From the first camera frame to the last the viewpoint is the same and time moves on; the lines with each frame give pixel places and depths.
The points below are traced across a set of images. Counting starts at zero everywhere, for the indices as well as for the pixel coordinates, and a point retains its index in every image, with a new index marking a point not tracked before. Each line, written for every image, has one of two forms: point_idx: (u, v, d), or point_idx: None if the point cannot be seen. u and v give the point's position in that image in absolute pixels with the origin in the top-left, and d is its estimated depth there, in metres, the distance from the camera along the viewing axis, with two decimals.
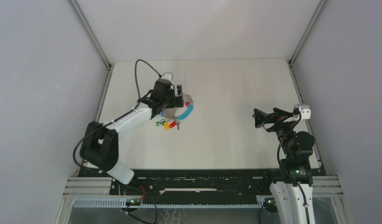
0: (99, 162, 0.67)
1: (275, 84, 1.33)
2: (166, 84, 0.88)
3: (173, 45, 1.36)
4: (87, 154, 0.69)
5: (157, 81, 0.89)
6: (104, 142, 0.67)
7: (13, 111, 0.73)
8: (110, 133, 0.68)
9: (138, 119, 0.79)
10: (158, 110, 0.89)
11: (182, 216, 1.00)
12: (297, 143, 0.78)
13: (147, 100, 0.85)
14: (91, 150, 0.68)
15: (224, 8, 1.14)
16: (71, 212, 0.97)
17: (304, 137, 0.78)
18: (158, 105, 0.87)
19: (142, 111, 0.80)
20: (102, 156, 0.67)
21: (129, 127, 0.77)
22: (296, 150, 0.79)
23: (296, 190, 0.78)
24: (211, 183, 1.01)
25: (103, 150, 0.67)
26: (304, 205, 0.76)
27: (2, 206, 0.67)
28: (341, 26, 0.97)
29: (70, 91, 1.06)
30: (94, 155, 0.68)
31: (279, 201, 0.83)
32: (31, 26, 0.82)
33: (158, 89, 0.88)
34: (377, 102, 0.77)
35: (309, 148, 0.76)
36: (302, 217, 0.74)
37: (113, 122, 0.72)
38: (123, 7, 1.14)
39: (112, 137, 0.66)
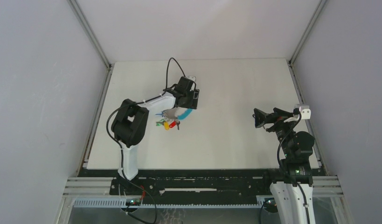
0: (129, 136, 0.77)
1: (275, 84, 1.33)
2: (190, 80, 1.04)
3: (173, 45, 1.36)
4: (119, 128, 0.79)
5: (182, 77, 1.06)
6: (136, 118, 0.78)
7: (12, 111, 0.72)
8: (141, 111, 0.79)
9: (163, 104, 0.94)
10: (180, 101, 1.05)
11: (182, 216, 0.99)
12: (297, 143, 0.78)
13: (171, 90, 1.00)
14: (122, 125, 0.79)
15: (224, 8, 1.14)
16: (71, 211, 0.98)
17: (304, 137, 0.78)
18: (180, 96, 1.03)
19: (169, 99, 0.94)
20: (133, 130, 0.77)
21: (156, 109, 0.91)
22: (296, 150, 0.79)
23: (296, 190, 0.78)
24: (211, 183, 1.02)
25: (135, 124, 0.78)
26: (304, 205, 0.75)
27: (2, 207, 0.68)
28: (341, 25, 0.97)
29: (70, 91, 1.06)
30: (125, 129, 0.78)
31: (279, 201, 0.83)
32: (32, 27, 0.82)
33: (183, 85, 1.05)
34: (377, 102, 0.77)
35: (309, 148, 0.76)
36: (302, 217, 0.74)
37: (145, 102, 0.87)
38: (124, 8, 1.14)
39: (144, 115, 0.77)
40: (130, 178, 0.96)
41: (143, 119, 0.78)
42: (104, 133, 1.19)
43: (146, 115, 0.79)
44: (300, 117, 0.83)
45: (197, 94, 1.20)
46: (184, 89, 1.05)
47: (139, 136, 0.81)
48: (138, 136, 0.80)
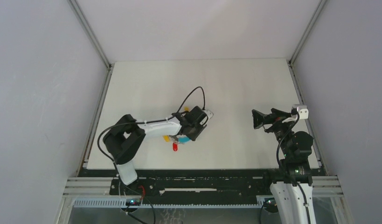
0: (117, 153, 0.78)
1: (275, 84, 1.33)
2: (203, 113, 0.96)
3: (173, 45, 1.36)
4: (110, 142, 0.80)
5: (197, 106, 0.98)
6: (130, 138, 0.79)
7: (12, 111, 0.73)
8: (137, 132, 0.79)
9: (166, 129, 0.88)
10: (186, 130, 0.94)
11: (182, 216, 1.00)
12: (297, 143, 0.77)
13: (181, 116, 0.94)
14: (114, 140, 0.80)
15: (224, 8, 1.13)
16: (71, 211, 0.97)
17: (303, 136, 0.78)
18: (187, 126, 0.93)
19: (172, 125, 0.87)
20: (122, 150, 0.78)
21: (157, 132, 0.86)
22: (295, 150, 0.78)
23: (296, 190, 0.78)
24: (211, 183, 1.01)
25: (126, 144, 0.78)
26: (305, 205, 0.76)
27: (2, 207, 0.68)
28: (341, 26, 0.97)
29: (69, 91, 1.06)
30: (115, 145, 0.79)
31: (280, 202, 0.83)
32: (32, 28, 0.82)
33: (195, 114, 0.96)
34: (377, 102, 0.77)
35: (308, 147, 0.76)
36: (302, 217, 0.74)
37: (146, 124, 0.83)
38: (124, 8, 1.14)
39: (138, 137, 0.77)
40: (127, 184, 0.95)
41: (137, 141, 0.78)
42: None
43: (141, 138, 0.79)
44: (298, 117, 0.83)
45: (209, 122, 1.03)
46: (194, 119, 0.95)
47: (128, 156, 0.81)
48: (127, 156, 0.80)
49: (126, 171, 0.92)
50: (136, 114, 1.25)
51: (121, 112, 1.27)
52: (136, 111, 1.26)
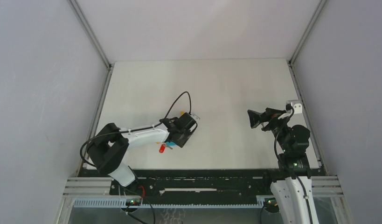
0: (100, 164, 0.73)
1: (275, 84, 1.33)
2: (193, 120, 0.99)
3: (173, 45, 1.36)
4: (93, 151, 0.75)
5: (186, 113, 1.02)
6: (113, 147, 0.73)
7: (12, 111, 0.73)
8: (120, 142, 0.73)
9: (153, 137, 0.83)
10: (174, 136, 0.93)
11: (182, 216, 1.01)
12: (294, 136, 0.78)
13: (170, 122, 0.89)
14: (97, 149, 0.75)
15: (223, 8, 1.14)
16: (71, 211, 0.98)
17: (299, 129, 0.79)
18: (176, 132, 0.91)
19: (160, 132, 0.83)
20: (105, 160, 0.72)
21: (143, 140, 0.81)
22: (293, 143, 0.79)
23: (295, 183, 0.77)
24: (211, 183, 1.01)
25: (108, 154, 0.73)
26: (305, 198, 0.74)
27: (2, 206, 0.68)
28: (341, 26, 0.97)
29: (69, 91, 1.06)
30: (99, 155, 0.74)
31: (281, 200, 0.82)
32: (32, 28, 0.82)
33: (183, 121, 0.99)
34: (377, 102, 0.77)
35: (305, 140, 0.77)
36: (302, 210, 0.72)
37: (129, 132, 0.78)
38: (124, 8, 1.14)
39: (121, 147, 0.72)
40: (125, 185, 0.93)
41: (120, 151, 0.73)
42: None
43: (123, 149, 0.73)
44: (293, 112, 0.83)
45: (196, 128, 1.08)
46: (182, 125, 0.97)
47: (111, 166, 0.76)
48: (110, 166, 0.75)
49: (117, 176, 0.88)
50: (136, 114, 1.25)
51: (121, 112, 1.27)
52: (136, 111, 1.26)
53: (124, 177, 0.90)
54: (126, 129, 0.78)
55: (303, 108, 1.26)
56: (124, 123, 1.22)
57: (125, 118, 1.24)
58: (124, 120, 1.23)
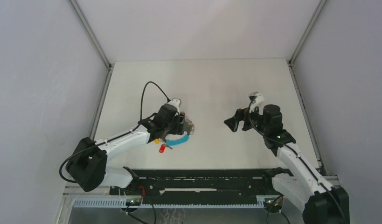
0: (83, 179, 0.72)
1: (275, 84, 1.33)
2: (169, 112, 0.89)
3: (173, 45, 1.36)
4: (74, 170, 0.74)
5: (163, 106, 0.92)
6: (91, 161, 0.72)
7: (12, 112, 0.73)
8: (99, 153, 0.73)
9: (133, 142, 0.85)
10: (158, 135, 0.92)
11: (182, 216, 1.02)
12: (267, 112, 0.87)
13: (149, 122, 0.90)
14: (78, 167, 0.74)
15: (224, 8, 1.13)
16: (71, 212, 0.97)
17: (270, 107, 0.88)
18: (158, 130, 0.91)
19: (139, 135, 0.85)
20: (86, 176, 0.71)
21: (124, 147, 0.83)
22: (269, 119, 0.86)
23: (284, 149, 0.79)
24: (211, 183, 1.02)
25: (88, 169, 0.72)
26: (298, 158, 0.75)
27: (2, 206, 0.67)
28: (341, 25, 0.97)
29: (69, 91, 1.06)
30: (80, 172, 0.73)
31: (286, 188, 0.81)
32: (31, 27, 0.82)
33: (163, 115, 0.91)
34: (377, 102, 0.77)
35: (277, 112, 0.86)
36: (301, 168, 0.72)
37: (107, 143, 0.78)
38: (123, 7, 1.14)
39: (99, 160, 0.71)
40: (125, 186, 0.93)
41: (100, 163, 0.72)
42: (104, 133, 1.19)
43: (103, 160, 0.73)
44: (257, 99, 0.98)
45: (185, 116, 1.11)
46: (162, 120, 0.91)
47: (95, 180, 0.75)
48: (93, 180, 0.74)
49: (113, 181, 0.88)
50: (136, 114, 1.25)
51: (121, 112, 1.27)
52: (136, 112, 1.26)
53: (120, 181, 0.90)
54: (103, 140, 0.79)
55: (303, 108, 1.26)
56: (124, 123, 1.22)
57: (125, 118, 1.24)
58: (124, 121, 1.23)
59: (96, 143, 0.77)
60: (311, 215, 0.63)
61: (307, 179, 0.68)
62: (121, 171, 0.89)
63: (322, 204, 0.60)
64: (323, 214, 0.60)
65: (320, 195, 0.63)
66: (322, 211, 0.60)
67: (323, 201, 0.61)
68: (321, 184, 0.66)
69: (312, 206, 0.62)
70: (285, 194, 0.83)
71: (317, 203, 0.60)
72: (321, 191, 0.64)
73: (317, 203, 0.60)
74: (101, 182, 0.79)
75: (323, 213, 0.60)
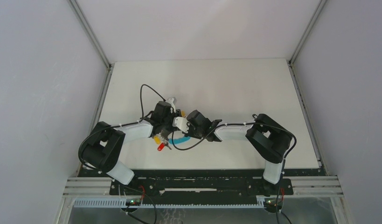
0: (99, 162, 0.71)
1: (275, 84, 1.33)
2: (164, 107, 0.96)
3: (173, 45, 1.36)
4: (88, 153, 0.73)
5: (157, 103, 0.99)
6: (110, 141, 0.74)
7: (12, 111, 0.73)
8: (116, 133, 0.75)
9: (140, 132, 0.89)
10: (157, 130, 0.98)
11: (182, 216, 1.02)
12: (190, 119, 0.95)
13: (148, 119, 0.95)
14: (92, 151, 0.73)
15: (224, 8, 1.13)
16: (71, 212, 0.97)
17: (190, 114, 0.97)
18: (156, 126, 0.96)
19: (145, 126, 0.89)
20: (105, 156, 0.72)
21: (132, 136, 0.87)
22: (196, 122, 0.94)
23: (218, 132, 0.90)
24: (211, 183, 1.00)
25: (107, 149, 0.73)
26: (227, 125, 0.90)
27: (2, 206, 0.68)
28: (341, 25, 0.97)
29: (70, 91, 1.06)
30: (96, 154, 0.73)
31: (268, 168, 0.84)
32: (31, 27, 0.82)
33: (159, 111, 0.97)
34: (377, 102, 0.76)
35: (194, 114, 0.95)
36: (232, 131, 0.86)
37: (121, 126, 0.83)
38: (123, 8, 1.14)
39: (119, 137, 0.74)
40: (127, 183, 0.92)
41: (118, 143, 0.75)
42: None
43: (121, 139, 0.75)
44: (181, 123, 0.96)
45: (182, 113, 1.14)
46: (160, 116, 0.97)
47: (110, 163, 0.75)
48: (110, 161, 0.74)
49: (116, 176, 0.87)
50: (136, 114, 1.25)
51: (121, 112, 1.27)
52: (136, 112, 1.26)
53: (123, 176, 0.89)
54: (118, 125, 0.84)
55: (303, 108, 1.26)
56: (124, 122, 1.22)
57: (125, 118, 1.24)
58: (124, 121, 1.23)
59: (112, 127, 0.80)
60: (263, 150, 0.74)
61: (239, 129, 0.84)
62: (123, 166, 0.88)
63: (257, 135, 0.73)
64: (264, 141, 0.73)
65: (252, 129, 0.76)
66: (261, 141, 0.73)
67: (255, 132, 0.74)
68: (247, 123, 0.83)
69: (254, 142, 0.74)
70: (278, 171, 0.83)
71: (255, 136, 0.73)
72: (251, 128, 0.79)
73: (253, 137, 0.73)
74: (112, 167, 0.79)
75: (264, 140, 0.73)
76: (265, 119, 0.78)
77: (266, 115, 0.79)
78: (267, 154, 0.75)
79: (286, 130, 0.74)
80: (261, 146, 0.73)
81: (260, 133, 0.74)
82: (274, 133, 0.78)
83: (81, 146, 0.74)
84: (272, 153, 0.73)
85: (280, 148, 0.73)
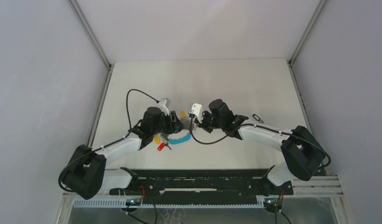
0: (82, 189, 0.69)
1: (275, 84, 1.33)
2: (151, 116, 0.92)
3: (173, 45, 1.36)
4: (70, 180, 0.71)
5: (144, 112, 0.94)
6: (91, 167, 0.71)
7: (12, 111, 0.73)
8: (96, 158, 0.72)
9: (127, 148, 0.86)
10: (149, 141, 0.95)
11: (182, 216, 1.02)
12: (213, 108, 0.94)
13: (138, 130, 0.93)
14: (75, 177, 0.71)
15: (224, 8, 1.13)
16: (71, 212, 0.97)
17: (212, 102, 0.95)
18: (148, 136, 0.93)
19: (132, 140, 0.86)
20: (86, 183, 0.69)
21: (118, 153, 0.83)
22: (218, 114, 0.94)
23: (242, 131, 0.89)
24: (211, 183, 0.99)
25: (88, 175, 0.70)
26: (255, 126, 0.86)
27: (3, 206, 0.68)
28: (341, 25, 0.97)
29: (69, 91, 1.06)
30: (77, 180, 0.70)
31: (279, 172, 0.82)
32: (31, 27, 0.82)
33: (148, 121, 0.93)
34: (376, 102, 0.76)
35: (217, 103, 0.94)
36: (260, 134, 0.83)
37: (103, 148, 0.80)
38: (123, 8, 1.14)
39: (99, 164, 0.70)
40: (125, 186, 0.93)
41: (99, 168, 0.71)
42: (104, 133, 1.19)
43: (102, 164, 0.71)
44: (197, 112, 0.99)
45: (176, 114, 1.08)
46: (149, 125, 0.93)
47: (93, 188, 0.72)
48: (93, 187, 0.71)
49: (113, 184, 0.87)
50: (136, 115, 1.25)
51: (121, 113, 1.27)
52: (136, 112, 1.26)
53: (121, 181, 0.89)
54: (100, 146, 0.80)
55: (303, 108, 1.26)
56: (124, 123, 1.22)
57: (124, 118, 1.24)
58: (124, 121, 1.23)
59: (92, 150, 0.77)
60: (293, 164, 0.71)
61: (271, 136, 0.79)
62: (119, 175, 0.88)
63: (293, 149, 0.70)
64: (300, 156, 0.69)
65: (289, 142, 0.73)
66: (297, 155, 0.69)
67: (292, 146, 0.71)
68: (282, 133, 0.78)
69: (289, 156, 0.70)
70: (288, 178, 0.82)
71: (292, 150, 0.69)
72: (287, 138, 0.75)
73: (290, 150, 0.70)
74: (99, 189, 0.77)
75: (300, 155, 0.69)
76: (305, 133, 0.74)
77: (304, 128, 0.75)
78: (296, 169, 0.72)
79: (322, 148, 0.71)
80: (295, 162, 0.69)
81: (295, 147, 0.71)
82: (308, 149, 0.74)
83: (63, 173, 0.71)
84: (302, 169, 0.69)
85: (311, 165, 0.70)
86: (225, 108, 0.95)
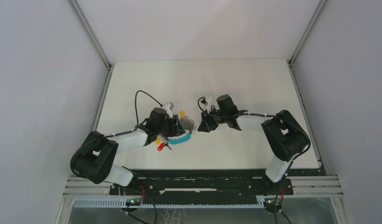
0: (92, 173, 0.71)
1: (275, 84, 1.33)
2: (158, 115, 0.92)
3: (173, 45, 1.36)
4: (80, 164, 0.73)
5: (151, 111, 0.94)
6: (102, 152, 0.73)
7: (13, 112, 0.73)
8: (108, 143, 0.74)
9: (134, 141, 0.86)
10: (153, 138, 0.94)
11: (182, 216, 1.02)
12: (219, 100, 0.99)
13: (143, 127, 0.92)
14: (85, 161, 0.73)
15: (224, 8, 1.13)
16: (71, 212, 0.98)
17: (220, 96, 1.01)
18: (153, 134, 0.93)
19: (140, 134, 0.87)
20: (97, 166, 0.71)
21: (126, 145, 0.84)
22: (225, 105, 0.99)
23: (240, 120, 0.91)
24: (211, 183, 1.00)
25: (99, 159, 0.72)
26: (250, 115, 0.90)
27: (3, 206, 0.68)
28: (341, 25, 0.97)
29: (69, 91, 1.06)
30: (87, 165, 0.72)
31: (274, 165, 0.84)
32: (32, 28, 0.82)
33: (154, 119, 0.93)
34: (376, 102, 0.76)
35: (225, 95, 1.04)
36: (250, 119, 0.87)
37: (114, 136, 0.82)
38: (123, 8, 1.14)
39: (111, 148, 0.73)
40: (126, 185, 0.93)
41: (110, 153, 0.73)
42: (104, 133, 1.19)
43: (114, 149, 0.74)
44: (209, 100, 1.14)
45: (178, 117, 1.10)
46: (155, 123, 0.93)
47: (102, 173, 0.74)
48: (102, 172, 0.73)
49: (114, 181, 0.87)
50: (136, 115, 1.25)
51: (121, 113, 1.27)
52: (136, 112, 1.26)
53: (121, 178, 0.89)
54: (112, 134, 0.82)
55: (303, 108, 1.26)
56: (124, 123, 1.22)
57: (124, 118, 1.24)
58: (124, 120, 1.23)
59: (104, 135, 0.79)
60: (273, 141, 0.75)
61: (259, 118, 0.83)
62: (121, 171, 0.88)
63: (270, 125, 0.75)
64: (278, 134, 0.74)
65: (269, 120, 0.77)
66: (274, 130, 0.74)
67: (270, 123, 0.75)
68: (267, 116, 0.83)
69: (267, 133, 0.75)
70: (281, 171, 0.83)
71: (268, 126, 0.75)
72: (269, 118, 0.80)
73: (267, 126, 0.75)
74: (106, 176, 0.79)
75: (277, 132, 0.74)
76: (287, 115, 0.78)
77: (288, 111, 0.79)
78: (276, 149, 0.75)
79: (304, 131, 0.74)
80: (273, 137, 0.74)
81: (275, 126, 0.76)
82: (291, 131, 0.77)
83: (73, 157, 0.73)
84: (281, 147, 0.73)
85: (291, 145, 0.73)
86: (231, 101, 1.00)
